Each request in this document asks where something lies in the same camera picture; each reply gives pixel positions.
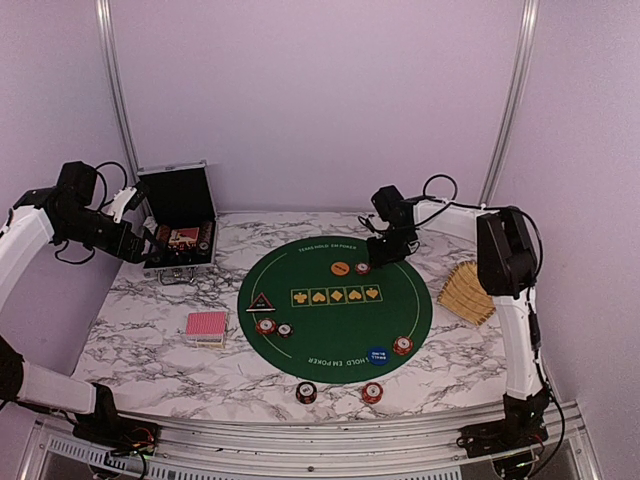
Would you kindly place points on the front aluminium rail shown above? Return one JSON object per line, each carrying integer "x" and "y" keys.
{"x": 418, "y": 447}

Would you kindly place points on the left aluminium frame post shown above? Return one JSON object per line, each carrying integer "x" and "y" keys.
{"x": 108, "y": 43}

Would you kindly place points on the woven bamboo tray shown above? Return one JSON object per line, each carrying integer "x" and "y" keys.
{"x": 463, "y": 295}

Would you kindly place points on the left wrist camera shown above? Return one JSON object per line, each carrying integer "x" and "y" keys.
{"x": 128, "y": 198}

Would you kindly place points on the right aluminium frame post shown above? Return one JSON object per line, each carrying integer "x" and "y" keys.
{"x": 515, "y": 94}

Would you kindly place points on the blue card box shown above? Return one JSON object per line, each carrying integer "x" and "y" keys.
{"x": 207, "y": 342}

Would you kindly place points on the aluminium poker case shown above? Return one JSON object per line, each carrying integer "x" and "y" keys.
{"x": 180, "y": 197}

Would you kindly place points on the dark chip stack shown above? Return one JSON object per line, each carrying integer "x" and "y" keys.
{"x": 306, "y": 392}

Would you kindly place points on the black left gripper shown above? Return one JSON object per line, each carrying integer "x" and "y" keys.
{"x": 118, "y": 249}

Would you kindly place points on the red chip top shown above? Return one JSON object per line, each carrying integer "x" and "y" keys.
{"x": 362, "y": 268}

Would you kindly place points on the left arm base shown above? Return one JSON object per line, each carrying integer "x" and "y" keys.
{"x": 129, "y": 435}

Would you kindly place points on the red backed card deck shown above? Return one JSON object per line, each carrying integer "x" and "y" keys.
{"x": 207, "y": 325}

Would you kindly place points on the dark chip row in case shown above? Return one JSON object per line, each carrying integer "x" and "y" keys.
{"x": 204, "y": 239}

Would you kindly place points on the red chip stack front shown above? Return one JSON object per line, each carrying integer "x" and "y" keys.
{"x": 372, "y": 392}

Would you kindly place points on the aluminium frame post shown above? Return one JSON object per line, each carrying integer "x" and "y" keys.
{"x": 515, "y": 94}
{"x": 108, "y": 43}

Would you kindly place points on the triangular all in button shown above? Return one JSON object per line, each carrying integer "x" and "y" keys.
{"x": 260, "y": 303}

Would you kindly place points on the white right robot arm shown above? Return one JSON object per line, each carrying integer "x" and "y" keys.
{"x": 507, "y": 269}

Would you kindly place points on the boxed card deck in case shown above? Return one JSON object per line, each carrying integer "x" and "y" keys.
{"x": 183, "y": 238}

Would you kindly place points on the orange chip row in case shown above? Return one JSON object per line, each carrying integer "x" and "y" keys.
{"x": 163, "y": 234}

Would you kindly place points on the orange big blind button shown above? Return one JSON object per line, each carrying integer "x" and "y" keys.
{"x": 340, "y": 268}

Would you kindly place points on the round green poker mat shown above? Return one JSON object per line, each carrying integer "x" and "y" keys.
{"x": 336, "y": 319}

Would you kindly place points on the red chip stack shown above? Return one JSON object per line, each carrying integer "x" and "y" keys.
{"x": 372, "y": 392}
{"x": 266, "y": 326}
{"x": 403, "y": 345}

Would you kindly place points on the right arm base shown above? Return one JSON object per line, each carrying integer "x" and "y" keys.
{"x": 493, "y": 437}

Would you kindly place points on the dark hundred chip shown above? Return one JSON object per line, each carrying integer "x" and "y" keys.
{"x": 285, "y": 330}

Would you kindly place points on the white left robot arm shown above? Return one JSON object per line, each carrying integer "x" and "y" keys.
{"x": 53, "y": 216}

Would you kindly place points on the blue small blind button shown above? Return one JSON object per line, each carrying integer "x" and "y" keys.
{"x": 378, "y": 356}

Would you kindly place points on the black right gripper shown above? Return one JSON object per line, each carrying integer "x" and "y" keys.
{"x": 378, "y": 259}

